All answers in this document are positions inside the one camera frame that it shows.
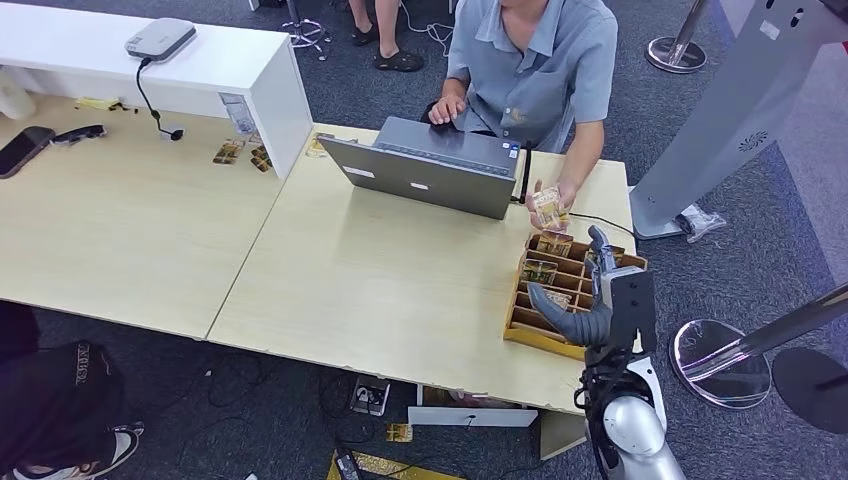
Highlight person's left hand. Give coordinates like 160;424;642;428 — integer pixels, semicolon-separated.
525;177;580;232

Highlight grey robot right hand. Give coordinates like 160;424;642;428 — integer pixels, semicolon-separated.
527;224;619;348

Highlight person's right hand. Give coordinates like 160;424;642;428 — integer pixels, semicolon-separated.
427;93;468;126

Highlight wooden card organizer box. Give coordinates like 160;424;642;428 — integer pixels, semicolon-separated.
502;231;650;363

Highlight seated person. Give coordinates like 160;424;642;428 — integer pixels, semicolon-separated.
423;0;620;232

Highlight standing person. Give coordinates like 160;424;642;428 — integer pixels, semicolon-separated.
347;0;426;73

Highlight crouching person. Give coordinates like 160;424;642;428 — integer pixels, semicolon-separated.
0;300;146;480

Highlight grey laptop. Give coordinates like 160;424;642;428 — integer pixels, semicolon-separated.
316;116;523;222

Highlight beige desk leg panel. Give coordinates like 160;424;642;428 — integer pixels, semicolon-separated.
539;409;591;462

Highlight clear plastic bag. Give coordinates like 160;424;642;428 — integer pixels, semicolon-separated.
674;203;729;245

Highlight white desk foot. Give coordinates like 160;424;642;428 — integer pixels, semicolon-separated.
406;383;540;429

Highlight chrome stanchion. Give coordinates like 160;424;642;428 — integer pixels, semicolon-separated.
668;283;848;411
645;0;709;75

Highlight chrome chair base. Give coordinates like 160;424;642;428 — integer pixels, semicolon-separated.
280;0;333;63

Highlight grey kiosk stand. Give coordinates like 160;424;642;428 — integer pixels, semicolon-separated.
628;0;848;242

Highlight paper label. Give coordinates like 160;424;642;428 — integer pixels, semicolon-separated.
217;92;259;138

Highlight gold sheet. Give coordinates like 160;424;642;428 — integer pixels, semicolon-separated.
325;451;466;480

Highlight white counter shelf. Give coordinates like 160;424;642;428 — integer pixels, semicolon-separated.
0;1;315;181

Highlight black round stanchion base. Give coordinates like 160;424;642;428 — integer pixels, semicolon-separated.
771;347;848;436

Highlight black power adapter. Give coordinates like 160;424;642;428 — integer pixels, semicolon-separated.
332;446;363;480

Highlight grey desktop device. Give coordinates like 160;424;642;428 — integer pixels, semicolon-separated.
124;17;198;64

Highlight yellow paper scrap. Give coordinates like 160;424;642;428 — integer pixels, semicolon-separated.
73;97;140;115

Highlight black flat object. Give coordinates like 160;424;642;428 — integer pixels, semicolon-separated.
50;124;108;148

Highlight black smartphone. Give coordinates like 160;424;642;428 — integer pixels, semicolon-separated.
0;125;57;181

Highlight white rounded object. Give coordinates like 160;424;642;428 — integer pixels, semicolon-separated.
0;64;38;123

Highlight white black sneaker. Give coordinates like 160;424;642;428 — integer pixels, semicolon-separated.
11;422;146;480

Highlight black laptop power cable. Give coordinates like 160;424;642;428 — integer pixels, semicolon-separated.
510;141;636;238

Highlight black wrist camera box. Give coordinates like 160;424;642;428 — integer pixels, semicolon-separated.
599;264;659;354

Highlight white floor cable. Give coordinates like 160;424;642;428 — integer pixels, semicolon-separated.
396;0;456;58

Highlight black device cable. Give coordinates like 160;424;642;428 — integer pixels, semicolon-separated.
135;57;185;143

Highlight black floor cable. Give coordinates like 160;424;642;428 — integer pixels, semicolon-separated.
158;354;283;419

